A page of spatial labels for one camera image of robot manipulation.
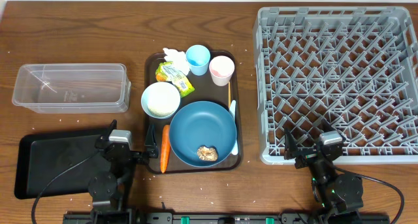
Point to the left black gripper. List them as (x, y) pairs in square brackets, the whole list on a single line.
[(129, 153)]

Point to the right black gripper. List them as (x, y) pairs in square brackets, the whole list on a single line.
[(292, 151)]

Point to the dark blue plate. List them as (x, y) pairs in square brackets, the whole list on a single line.
[(202, 123)]

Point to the light blue cup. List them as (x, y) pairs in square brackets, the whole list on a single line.
[(198, 58)]

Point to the pink cup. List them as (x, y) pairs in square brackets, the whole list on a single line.
[(221, 69)]

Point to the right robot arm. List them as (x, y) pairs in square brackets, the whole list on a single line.
[(339, 194)]

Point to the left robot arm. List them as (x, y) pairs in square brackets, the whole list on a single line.
[(110, 189)]

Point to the grey plastic dishwasher rack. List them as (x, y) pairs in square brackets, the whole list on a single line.
[(353, 67)]

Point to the black waste tray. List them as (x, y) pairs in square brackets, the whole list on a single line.
[(41, 157)]

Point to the orange carrot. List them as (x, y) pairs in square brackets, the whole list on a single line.
[(165, 149)]

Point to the light blue rice bowl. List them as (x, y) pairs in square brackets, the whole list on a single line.
[(160, 100)]

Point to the dark brown serving tray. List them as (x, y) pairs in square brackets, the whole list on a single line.
[(205, 90)]

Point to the green snack wrapper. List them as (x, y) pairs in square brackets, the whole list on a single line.
[(166, 72)]

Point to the brown food scrap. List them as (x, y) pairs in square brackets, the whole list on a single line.
[(207, 154)]

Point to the light blue plastic knife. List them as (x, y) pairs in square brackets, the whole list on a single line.
[(232, 111)]

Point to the wooden chopstick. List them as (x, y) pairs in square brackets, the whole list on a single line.
[(229, 94)]

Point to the crumpled white tissue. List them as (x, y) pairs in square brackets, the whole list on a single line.
[(178, 59)]

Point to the clear plastic bin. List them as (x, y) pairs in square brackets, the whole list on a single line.
[(72, 88)]

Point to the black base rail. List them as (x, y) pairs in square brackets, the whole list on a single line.
[(169, 218)]

